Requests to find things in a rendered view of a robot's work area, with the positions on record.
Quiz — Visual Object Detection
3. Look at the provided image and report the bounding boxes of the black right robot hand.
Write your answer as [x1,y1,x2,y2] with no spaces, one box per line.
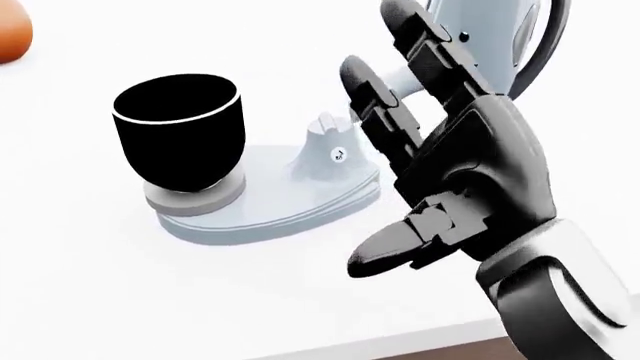
[338,0,559,279]

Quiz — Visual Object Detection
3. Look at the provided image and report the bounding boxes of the pale blue mixer head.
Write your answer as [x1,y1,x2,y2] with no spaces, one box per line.
[349,0,572,125]

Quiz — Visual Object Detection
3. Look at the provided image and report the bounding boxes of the orange round object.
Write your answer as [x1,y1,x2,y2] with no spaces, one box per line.
[0,0,34,65]

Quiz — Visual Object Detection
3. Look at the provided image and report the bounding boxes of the black cup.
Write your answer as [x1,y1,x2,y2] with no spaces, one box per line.
[112,73,246,194]

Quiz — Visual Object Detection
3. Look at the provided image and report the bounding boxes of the pale blue mixer base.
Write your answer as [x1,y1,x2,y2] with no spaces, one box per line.
[143,110,383,247]

